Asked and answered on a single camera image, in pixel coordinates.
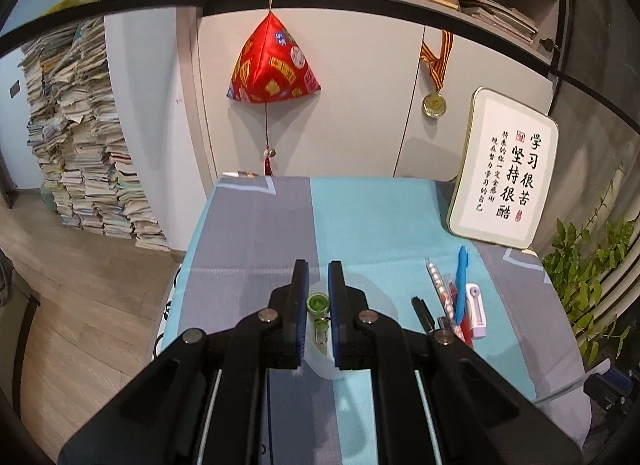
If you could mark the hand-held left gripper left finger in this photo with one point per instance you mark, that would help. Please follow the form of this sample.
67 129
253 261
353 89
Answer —
300 317

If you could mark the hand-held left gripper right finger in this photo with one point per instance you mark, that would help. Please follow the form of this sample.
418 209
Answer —
335 317

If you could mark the green capped pen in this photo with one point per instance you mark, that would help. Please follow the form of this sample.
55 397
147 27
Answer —
318 304

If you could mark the clear plastic pencil pouch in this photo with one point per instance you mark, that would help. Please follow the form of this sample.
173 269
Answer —
326 368

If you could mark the blue pen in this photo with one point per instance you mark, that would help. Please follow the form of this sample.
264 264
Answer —
461 270

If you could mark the pink white correction tape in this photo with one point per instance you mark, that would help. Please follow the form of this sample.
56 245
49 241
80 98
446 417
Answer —
475 310

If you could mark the blue grey tablecloth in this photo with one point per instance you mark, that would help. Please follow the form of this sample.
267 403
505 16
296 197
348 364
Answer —
260 245

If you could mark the black marker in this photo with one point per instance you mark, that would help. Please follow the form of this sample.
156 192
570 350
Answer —
422 315

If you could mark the pink white beaded pen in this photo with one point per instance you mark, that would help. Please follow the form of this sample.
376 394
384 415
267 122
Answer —
442 290

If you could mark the red pen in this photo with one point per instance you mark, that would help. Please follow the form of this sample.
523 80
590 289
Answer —
465 332

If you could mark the framed calligraphy board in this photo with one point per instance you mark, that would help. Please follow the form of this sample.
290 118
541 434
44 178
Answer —
505 175

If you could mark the gold medal with striped ribbon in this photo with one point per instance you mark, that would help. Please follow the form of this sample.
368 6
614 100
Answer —
434 104

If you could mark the green leafy plant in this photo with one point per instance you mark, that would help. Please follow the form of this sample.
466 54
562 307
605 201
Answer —
585 270

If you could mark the red pyramid hanging ornament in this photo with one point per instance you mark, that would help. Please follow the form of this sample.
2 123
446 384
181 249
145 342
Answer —
272 65

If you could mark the tall pile of books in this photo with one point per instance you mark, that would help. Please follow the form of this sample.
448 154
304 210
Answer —
75 145

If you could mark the stack of worn booklets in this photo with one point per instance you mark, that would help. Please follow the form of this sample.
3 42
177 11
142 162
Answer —
500 17

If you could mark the dark wall switch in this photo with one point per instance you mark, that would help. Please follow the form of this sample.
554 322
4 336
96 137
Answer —
15 89

